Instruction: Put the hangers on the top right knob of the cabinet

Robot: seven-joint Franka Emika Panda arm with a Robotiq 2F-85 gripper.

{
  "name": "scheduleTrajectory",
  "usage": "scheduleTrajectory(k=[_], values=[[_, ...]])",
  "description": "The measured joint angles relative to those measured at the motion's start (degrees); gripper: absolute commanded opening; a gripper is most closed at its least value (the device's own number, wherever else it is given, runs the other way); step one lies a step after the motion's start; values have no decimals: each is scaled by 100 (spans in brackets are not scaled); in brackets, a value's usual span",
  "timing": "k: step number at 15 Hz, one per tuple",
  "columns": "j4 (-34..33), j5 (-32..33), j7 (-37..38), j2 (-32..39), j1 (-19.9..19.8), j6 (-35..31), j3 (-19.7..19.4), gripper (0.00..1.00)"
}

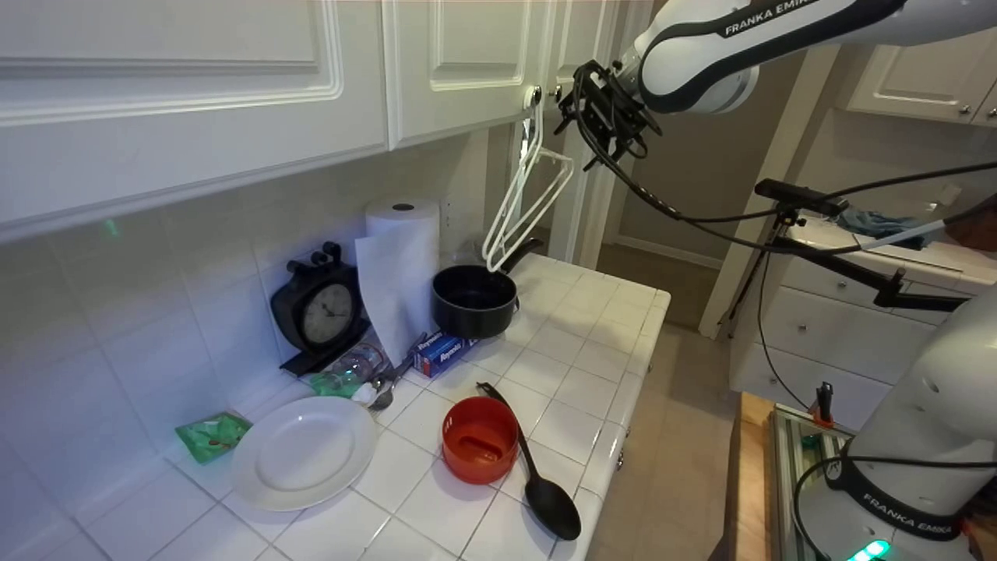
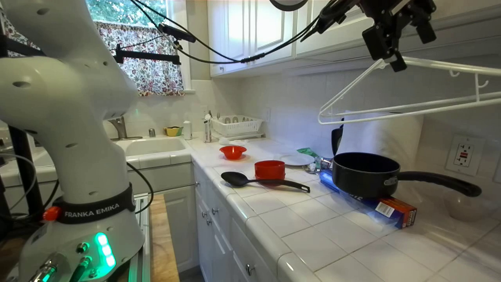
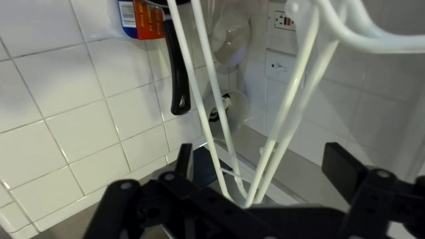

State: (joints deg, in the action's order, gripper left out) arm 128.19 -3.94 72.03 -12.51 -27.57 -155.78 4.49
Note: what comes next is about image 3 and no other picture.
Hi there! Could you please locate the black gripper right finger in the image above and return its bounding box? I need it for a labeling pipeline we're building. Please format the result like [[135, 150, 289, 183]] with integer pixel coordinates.
[[319, 140, 425, 239]]

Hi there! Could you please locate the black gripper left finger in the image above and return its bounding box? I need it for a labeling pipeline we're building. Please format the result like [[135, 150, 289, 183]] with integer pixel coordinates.
[[82, 142, 266, 239]]

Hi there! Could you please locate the white plastic clothes hanger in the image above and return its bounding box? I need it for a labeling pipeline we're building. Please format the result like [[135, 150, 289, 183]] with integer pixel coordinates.
[[187, 0, 425, 206], [164, 0, 425, 209]]

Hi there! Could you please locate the small clear glass cup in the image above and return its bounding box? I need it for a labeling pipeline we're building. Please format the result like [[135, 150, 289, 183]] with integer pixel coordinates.
[[205, 89, 249, 123]]

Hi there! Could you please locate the blue orange foil box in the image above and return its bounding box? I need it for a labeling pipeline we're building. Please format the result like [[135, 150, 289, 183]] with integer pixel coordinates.
[[115, 0, 167, 42]]

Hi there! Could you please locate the clear glass bowl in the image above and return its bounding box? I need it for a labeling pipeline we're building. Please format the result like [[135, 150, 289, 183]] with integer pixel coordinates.
[[207, 8, 253, 69]]

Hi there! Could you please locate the black saucepan with handle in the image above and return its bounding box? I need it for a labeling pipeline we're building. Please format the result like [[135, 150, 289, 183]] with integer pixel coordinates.
[[151, 0, 192, 117]]

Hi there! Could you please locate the white wall outlet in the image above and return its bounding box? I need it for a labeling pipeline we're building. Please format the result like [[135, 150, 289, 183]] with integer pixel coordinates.
[[272, 9, 297, 33]]

